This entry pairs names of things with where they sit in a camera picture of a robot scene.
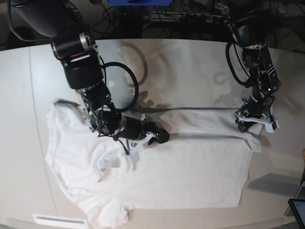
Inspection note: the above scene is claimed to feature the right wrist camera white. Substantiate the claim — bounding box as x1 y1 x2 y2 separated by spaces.
126 132 154 166

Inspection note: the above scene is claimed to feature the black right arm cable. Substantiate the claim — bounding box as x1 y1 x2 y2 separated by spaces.
102 62 140 114

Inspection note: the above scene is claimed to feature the white T-shirt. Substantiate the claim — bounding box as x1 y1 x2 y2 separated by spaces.
46 104 262 229

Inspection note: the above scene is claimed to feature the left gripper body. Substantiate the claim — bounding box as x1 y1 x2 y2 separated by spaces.
234 95 275 124

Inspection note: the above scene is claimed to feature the black tablet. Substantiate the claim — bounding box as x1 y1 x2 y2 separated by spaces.
288 199 305 229

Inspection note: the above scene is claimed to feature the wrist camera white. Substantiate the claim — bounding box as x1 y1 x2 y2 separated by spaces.
126 132 154 166
235 114 280 133

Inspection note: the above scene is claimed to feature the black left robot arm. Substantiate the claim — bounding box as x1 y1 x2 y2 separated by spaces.
217 0 281 133

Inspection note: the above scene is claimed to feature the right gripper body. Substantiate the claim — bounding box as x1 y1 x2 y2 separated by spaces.
114 115 157 141

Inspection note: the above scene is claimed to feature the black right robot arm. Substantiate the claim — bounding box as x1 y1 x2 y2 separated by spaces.
7 0 170 144

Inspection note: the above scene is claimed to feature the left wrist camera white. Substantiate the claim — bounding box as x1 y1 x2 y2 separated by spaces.
235 114 280 133

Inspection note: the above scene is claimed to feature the white label strip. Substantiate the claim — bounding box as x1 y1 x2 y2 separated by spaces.
33 214 88 229

